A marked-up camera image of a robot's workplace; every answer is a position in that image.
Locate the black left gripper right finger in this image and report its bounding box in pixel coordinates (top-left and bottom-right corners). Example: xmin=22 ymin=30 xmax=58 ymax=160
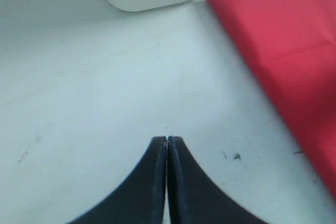
xmin=167 ymin=136 xmax=265 ymax=224

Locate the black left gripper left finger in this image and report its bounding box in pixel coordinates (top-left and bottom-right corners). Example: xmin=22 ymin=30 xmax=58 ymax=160
xmin=71 ymin=136 xmax=167 ymax=224

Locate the red table cloth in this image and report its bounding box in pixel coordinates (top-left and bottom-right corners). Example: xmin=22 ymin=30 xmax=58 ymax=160
xmin=207 ymin=0 xmax=335 ymax=194

